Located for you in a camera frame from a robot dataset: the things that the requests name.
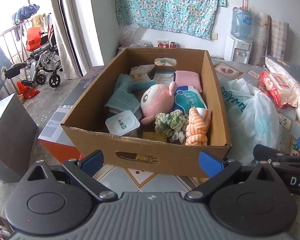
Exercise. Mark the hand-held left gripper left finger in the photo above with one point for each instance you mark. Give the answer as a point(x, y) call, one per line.
point(95, 161)

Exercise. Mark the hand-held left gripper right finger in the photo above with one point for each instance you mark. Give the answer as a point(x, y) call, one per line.
point(210, 163)

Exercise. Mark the brown cardboard box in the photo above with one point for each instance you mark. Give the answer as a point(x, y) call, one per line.
point(185, 160)

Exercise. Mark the white green plastic bag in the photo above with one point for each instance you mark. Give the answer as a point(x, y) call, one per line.
point(255, 120)

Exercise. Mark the orange striped cloth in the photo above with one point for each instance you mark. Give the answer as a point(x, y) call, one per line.
point(196, 130)

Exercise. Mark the white yoghurt cup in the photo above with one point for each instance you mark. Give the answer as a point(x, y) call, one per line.
point(122, 123)

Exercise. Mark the green scrunchie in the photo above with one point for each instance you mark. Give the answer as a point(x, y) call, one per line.
point(170, 122)

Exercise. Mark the gold tissue pack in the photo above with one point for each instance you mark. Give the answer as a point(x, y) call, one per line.
point(155, 137)

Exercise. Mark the blue wet wipes pack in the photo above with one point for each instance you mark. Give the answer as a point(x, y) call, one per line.
point(190, 100)

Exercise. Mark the teal checked cloth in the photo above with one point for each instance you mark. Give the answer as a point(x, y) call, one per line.
point(122, 97)

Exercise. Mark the pink plush toy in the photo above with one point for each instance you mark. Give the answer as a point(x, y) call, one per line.
point(157, 102)

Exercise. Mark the pink sponge cloth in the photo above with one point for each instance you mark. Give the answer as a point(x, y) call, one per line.
point(187, 78)

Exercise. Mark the white orange packet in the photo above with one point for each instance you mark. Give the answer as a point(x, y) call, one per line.
point(140, 76)

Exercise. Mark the blue paper box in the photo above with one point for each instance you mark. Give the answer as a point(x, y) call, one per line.
point(165, 76)

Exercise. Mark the white checked quilt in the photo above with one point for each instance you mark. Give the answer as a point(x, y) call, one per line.
point(297, 92)

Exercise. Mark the fruit print tablecloth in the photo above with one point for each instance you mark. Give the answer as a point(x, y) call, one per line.
point(155, 182)

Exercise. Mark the red wet wipes pack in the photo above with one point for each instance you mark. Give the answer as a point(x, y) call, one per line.
point(277, 90)

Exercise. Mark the grey orange carton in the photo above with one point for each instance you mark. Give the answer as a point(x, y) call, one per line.
point(65, 110)

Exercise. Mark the grey printed blanket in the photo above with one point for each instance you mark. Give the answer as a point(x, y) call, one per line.
point(297, 66)

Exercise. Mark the dark brown board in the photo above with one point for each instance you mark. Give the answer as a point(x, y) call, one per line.
point(10, 140)

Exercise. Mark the red plastic bag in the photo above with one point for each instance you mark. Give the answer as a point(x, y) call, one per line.
point(27, 91)

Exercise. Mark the checked paper roll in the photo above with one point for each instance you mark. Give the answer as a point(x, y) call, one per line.
point(279, 40)

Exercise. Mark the white water dispenser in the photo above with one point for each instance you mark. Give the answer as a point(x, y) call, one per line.
point(236, 51)

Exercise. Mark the wheelchair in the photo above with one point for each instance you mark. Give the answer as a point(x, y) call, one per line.
point(45, 62)

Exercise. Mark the floral paper roll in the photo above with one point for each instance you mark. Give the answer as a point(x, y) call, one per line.
point(261, 35)

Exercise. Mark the black padded seat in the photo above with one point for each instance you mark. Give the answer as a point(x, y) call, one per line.
point(15, 70)

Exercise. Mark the red white packet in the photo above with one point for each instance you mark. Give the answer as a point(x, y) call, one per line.
point(162, 44)

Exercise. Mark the clear plastic bag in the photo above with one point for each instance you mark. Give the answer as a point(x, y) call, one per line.
point(131, 35)

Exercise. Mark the grey curtain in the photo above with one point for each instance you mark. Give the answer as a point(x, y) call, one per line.
point(67, 30)

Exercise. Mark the orange plastic bag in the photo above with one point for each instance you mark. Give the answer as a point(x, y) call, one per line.
point(33, 40)

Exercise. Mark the pink bottle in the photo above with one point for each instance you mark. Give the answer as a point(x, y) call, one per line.
point(245, 3)

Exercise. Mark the tan hanging towel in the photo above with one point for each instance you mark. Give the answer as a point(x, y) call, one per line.
point(38, 21)

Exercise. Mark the dark blue hanging clothes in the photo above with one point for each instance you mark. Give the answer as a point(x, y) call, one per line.
point(25, 13)

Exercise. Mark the white wall socket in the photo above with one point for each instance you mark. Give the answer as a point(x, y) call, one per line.
point(215, 36)

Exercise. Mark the teal floral wall cloth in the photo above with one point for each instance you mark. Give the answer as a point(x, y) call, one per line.
point(170, 5)

